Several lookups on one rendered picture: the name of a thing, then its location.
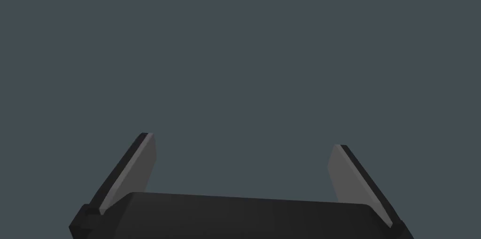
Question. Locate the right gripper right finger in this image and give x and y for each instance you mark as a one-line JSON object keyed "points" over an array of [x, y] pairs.
{"points": [[357, 179]]}

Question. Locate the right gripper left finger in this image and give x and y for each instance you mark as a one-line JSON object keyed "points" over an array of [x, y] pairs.
{"points": [[129, 173]]}

